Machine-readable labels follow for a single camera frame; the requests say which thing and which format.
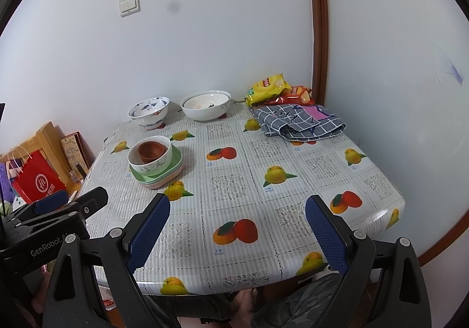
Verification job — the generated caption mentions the wooden door frame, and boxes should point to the wooden door frame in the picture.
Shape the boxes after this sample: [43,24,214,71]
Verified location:
[305,0,328,106]

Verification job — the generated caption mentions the person's bare foot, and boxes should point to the person's bare foot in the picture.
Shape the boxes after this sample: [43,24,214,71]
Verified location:
[229,288,259,323]

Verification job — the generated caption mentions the pink paper note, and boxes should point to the pink paper note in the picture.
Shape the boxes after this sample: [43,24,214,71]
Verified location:
[304,105,332,120]

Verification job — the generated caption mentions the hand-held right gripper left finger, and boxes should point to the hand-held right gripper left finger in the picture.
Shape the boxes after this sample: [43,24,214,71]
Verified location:
[42,193,171,328]

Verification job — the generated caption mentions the large white bowl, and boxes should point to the large white bowl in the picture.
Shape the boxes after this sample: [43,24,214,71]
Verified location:
[180,90,232,122]

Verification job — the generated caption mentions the patterned flat box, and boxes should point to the patterned flat box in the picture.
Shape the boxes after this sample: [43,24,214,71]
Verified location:
[60,132,90,176]

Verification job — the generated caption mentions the white light switch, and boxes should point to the white light switch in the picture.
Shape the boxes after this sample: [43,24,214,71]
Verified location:
[119,0,141,18]

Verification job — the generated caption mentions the red paper bag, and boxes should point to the red paper bag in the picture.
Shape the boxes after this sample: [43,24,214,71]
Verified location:
[7,146,67,204]

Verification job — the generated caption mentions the grey checkered cloth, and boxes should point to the grey checkered cloth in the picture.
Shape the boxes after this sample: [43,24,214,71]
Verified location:
[251,104,347,141]

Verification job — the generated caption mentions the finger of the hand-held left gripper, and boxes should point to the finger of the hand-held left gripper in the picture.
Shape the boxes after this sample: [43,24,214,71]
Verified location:
[13,190,71,222]
[68,186,109,220]

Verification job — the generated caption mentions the person's patterned trouser leg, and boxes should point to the person's patterned trouser leg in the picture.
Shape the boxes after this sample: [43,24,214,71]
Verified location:
[251,271,343,328]

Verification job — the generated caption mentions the green plate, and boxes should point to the green plate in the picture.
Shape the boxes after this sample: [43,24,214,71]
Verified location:
[129,145,183,182]

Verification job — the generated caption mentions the wooden chair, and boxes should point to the wooden chair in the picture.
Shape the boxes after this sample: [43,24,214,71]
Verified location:
[0,122,72,185]

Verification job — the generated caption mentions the yellow chip bag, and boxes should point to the yellow chip bag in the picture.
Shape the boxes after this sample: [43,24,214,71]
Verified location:
[245,73,290,107]

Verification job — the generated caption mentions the wooden baseboard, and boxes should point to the wooden baseboard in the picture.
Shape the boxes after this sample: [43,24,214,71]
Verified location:
[418,216,469,267]

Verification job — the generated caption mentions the pink plate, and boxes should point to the pink plate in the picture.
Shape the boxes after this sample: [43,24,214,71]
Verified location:
[137,170,184,190]

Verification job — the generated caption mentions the white bowl with grey pattern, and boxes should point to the white bowl with grey pattern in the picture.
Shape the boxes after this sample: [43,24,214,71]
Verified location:
[128,135,173,177]

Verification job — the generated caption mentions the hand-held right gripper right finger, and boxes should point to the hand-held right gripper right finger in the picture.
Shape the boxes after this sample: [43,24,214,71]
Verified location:
[305,195,433,328]

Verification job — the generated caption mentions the blue patterned white bowl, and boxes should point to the blue patterned white bowl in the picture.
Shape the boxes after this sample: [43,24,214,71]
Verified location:
[128,96,170,129]

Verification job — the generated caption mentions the red chip bag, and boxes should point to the red chip bag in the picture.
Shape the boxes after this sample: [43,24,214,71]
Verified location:
[273,85,315,106]

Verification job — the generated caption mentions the fruit printed tablecloth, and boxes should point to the fruit printed tablecloth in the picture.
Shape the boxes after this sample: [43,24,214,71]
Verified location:
[75,108,407,295]

